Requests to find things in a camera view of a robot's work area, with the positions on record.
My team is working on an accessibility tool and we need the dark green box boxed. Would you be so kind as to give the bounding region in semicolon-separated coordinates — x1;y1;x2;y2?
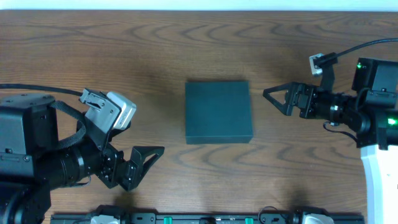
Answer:
185;81;254;144

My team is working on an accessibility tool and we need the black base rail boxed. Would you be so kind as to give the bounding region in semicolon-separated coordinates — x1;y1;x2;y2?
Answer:
50;205;365;224

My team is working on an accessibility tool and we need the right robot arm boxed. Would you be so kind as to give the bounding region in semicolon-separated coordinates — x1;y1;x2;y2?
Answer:
263;54;397;223

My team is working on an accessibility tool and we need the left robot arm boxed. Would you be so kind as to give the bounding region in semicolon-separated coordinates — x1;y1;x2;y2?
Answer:
1;92;164;223

